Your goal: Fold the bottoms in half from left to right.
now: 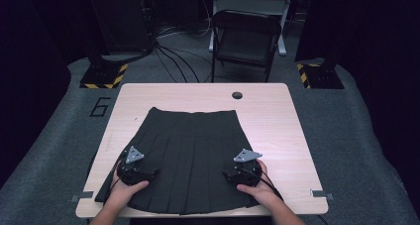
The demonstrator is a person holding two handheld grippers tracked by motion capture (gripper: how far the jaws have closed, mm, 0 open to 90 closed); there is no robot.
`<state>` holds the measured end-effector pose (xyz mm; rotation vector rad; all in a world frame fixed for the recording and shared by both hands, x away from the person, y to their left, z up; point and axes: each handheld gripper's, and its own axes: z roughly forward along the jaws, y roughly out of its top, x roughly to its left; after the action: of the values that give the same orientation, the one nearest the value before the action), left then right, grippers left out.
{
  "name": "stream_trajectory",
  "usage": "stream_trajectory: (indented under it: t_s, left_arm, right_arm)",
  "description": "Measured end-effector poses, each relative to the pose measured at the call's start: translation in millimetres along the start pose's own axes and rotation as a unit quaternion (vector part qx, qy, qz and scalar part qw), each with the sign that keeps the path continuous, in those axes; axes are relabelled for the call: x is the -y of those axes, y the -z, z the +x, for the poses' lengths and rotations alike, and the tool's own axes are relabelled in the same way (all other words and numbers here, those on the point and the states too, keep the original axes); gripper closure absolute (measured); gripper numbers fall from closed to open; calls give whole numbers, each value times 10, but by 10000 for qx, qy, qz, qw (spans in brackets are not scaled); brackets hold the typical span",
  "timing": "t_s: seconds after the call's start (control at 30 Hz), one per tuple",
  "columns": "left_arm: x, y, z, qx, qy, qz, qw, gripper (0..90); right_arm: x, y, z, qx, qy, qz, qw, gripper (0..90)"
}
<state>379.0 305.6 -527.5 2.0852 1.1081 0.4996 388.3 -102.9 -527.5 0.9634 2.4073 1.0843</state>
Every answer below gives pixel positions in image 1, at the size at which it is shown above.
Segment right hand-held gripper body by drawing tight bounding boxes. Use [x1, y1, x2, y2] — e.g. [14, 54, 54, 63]
[227, 148, 264, 188]

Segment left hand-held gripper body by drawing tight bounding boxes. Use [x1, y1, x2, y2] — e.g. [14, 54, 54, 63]
[116, 146, 151, 186]

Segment black pleated skirt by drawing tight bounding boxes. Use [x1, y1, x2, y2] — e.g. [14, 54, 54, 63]
[94, 106, 262, 216]

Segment person's right hand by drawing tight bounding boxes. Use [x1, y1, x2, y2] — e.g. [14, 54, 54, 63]
[236, 159, 279, 207]

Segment person's left hand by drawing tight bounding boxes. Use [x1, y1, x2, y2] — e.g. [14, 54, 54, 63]
[106, 167, 150, 209]

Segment grey tape marker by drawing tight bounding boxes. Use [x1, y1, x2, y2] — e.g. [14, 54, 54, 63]
[309, 188, 335, 201]
[69, 190, 95, 203]

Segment black striped-edge stand base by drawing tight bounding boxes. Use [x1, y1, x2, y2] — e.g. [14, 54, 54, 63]
[79, 61, 129, 90]
[295, 62, 345, 90]

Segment black folding chair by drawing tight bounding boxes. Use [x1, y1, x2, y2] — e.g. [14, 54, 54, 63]
[209, 9, 282, 84]

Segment black curtain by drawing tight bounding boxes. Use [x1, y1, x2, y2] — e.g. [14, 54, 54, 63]
[0, 0, 110, 189]
[293, 0, 420, 216]

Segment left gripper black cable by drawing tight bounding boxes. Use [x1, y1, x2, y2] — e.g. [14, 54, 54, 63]
[108, 157, 128, 191]

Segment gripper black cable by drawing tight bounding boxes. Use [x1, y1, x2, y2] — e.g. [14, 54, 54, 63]
[108, 157, 128, 191]
[239, 166, 331, 225]

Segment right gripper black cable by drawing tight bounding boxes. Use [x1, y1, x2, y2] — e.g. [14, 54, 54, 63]
[239, 166, 331, 225]

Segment bundle of black floor cables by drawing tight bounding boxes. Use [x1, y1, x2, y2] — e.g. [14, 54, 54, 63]
[145, 16, 214, 84]

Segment white desk frame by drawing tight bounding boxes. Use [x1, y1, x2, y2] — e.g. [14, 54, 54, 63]
[208, 0, 295, 56]

